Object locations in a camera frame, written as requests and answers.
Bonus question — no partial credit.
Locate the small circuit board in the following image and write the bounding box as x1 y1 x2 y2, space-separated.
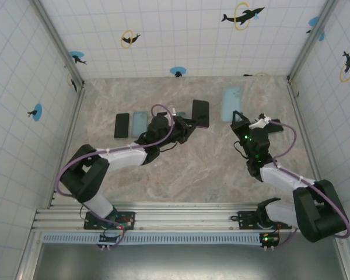
258 232 281 251
97 222 127 251

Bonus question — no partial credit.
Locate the grey metal panel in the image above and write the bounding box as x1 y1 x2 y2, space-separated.
17 233 350 280

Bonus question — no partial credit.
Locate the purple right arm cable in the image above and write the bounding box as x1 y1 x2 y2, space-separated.
268 121 350 251

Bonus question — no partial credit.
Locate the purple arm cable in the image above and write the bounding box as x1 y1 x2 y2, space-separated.
268 121 350 251
55 104 176 246

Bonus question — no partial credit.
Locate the aluminium side rail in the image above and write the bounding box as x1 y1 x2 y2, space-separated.
48 84 87 209
287 78 331 208

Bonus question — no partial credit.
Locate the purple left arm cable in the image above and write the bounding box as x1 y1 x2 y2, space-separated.
55 104 176 246

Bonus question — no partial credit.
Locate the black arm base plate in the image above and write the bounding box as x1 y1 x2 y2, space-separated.
237 210 292 231
83 211 137 231

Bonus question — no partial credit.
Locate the aluminium mounting rail base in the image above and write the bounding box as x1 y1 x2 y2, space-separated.
31 202 350 234

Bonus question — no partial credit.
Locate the aluminium corner post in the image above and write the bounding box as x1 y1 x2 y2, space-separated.
29 0 86 88
287 0 339 84

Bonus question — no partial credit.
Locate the white slotted cable duct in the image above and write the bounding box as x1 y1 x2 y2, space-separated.
42 233 265 245

